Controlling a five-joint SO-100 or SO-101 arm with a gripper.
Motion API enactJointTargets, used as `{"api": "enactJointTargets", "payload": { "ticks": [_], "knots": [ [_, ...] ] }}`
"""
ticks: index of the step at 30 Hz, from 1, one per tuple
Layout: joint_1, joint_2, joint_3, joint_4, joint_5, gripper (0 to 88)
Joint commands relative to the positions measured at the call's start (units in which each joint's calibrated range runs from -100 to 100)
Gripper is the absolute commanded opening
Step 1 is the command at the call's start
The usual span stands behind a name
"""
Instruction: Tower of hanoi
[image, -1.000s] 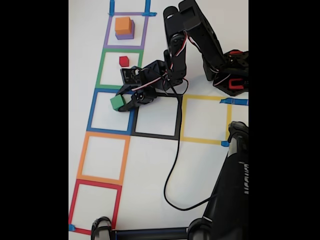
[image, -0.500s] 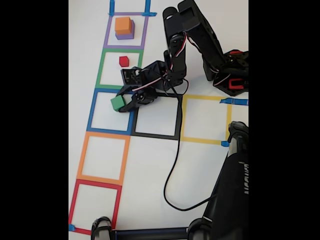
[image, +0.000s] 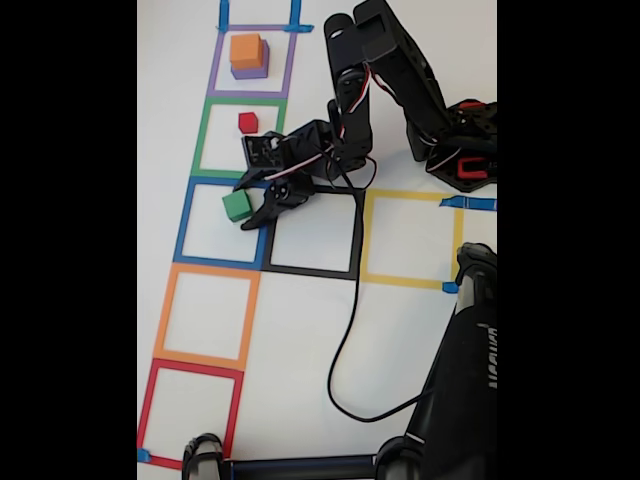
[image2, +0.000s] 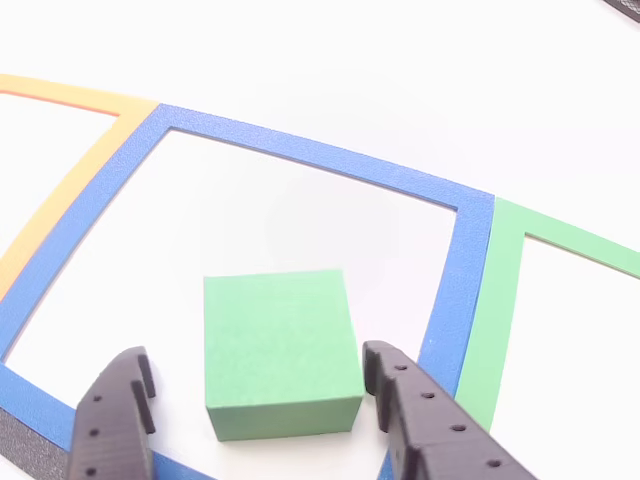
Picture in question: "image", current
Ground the large purple cube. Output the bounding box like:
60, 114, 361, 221
231, 39, 271, 80

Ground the green cube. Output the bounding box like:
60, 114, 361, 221
222, 188, 253, 223

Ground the blue square frame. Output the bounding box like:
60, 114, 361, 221
172, 177, 276, 271

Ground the yellow square frame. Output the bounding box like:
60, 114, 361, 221
357, 188, 465, 291

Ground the black tripod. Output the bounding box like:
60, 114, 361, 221
181, 242, 498, 480

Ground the orange cube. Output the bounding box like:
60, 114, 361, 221
229, 32, 265, 70

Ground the orange square frame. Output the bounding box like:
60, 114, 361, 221
153, 262, 262, 372

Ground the purple square frame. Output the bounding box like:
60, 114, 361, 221
206, 23, 297, 100

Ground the black square frame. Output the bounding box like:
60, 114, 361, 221
260, 182, 367, 281

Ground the black cable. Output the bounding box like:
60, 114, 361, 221
319, 149, 434, 424

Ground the red square frame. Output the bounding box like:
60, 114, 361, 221
137, 357, 245, 471

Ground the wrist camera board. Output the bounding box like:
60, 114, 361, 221
241, 131, 282, 170

